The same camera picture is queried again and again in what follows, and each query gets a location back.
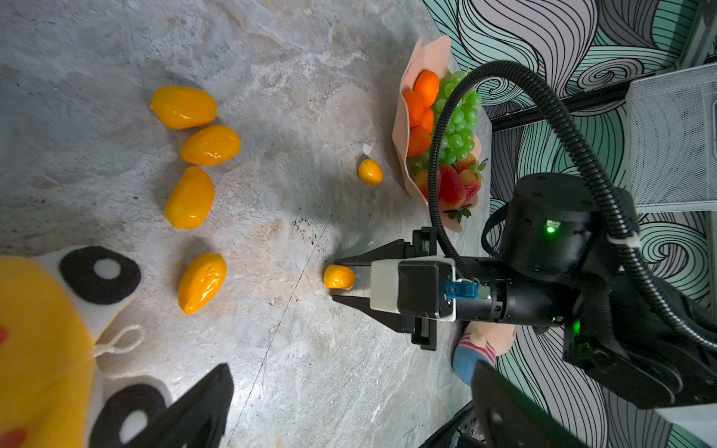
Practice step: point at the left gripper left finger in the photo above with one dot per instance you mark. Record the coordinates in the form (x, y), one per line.
(197, 419)

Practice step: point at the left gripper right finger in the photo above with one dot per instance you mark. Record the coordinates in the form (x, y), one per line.
(509, 418)

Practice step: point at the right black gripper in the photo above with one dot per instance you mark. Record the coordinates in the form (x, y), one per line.
(499, 295)

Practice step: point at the yellow fake kumquat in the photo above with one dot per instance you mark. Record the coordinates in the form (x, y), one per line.
(201, 282)
(339, 277)
(370, 172)
(211, 146)
(180, 108)
(190, 203)

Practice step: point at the red fake strawberry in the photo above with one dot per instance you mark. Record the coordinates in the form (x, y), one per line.
(471, 177)
(452, 192)

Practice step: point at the green fake grape bunch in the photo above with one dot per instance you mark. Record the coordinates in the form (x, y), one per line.
(458, 141)

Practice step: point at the orange fake tangerine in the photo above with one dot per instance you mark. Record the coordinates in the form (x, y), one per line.
(415, 104)
(427, 120)
(419, 142)
(428, 85)

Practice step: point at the pink scalloped fruit bowl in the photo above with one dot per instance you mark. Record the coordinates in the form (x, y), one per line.
(434, 57)

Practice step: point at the pale fake strawberry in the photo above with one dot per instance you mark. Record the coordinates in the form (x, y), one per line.
(421, 179)

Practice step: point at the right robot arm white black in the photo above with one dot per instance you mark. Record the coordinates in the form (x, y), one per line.
(570, 258)

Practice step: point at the pink boy plush doll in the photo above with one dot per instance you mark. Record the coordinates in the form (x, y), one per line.
(481, 341)

